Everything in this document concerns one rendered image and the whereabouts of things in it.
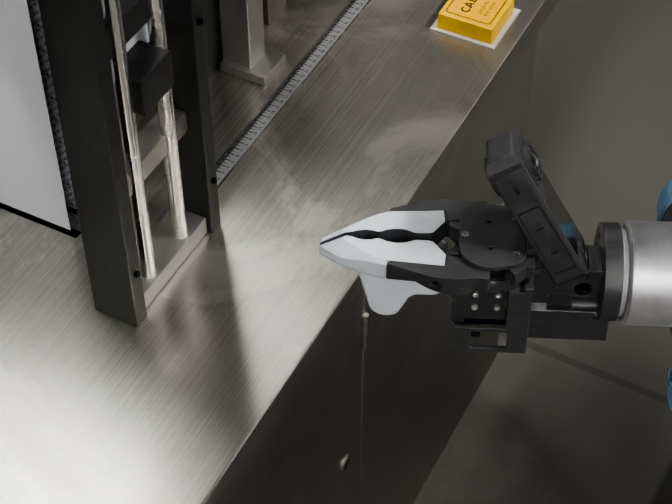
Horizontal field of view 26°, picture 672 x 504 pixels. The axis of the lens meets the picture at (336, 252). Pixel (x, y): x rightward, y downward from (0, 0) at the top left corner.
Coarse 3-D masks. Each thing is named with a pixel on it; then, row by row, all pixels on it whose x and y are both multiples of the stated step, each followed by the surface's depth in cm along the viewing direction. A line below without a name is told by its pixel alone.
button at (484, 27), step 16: (448, 0) 173; (464, 0) 173; (480, 0) 173; (496, 0) 173; (512, 0) 173; (448, 16) 171; (464, 16) 171; (480, 16) 171; (496, 16) 171; (464, 32) 172; (480, 32) 170; (496, 32) 171
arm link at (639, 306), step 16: (624, 224) 104; (640, 224) 103; (656, 224) 103; (624, 240) 102; (640, 240) 101; (656, 240) 101; (624, 256) 101; (640, 256) 101; (656, 256) 101; (624, 272) 101; (640, 272) 100; (656, 272) 100; (624, 288) 101; (640, 288) 101; (656, 288) 100; (624, 304) 102; (640, 304) 101; (656, 304) 101; (624, 320) 103; (640, 320) 102; (656, 320) 102
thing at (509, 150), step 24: (504, 144) 98; (528, 144) 99; (504, 168) 97; (528, 168) 98; (504, 192) 98; (528, 192) 98; (552, 192) 102; (528, 216) 99; (552, 216) 99; (528, 240) 100; (552, 240) 100; (576, 240) 103; (552, 264) 101; (576, 264) 101
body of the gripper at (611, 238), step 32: (480, 224) 104; (512, 224) 104; (608, 224) 103; (480, 256) 101; (512, 256) 101; (608, 256) 101; (512, 288) 101; (544, 288) 104; (576, 288) 104; (608, 288) 101; (480, 320) 105; (512, 320) 103; (544, 320) 105; (576, 320) 105; (608, 320) 103; (512, 352) 105
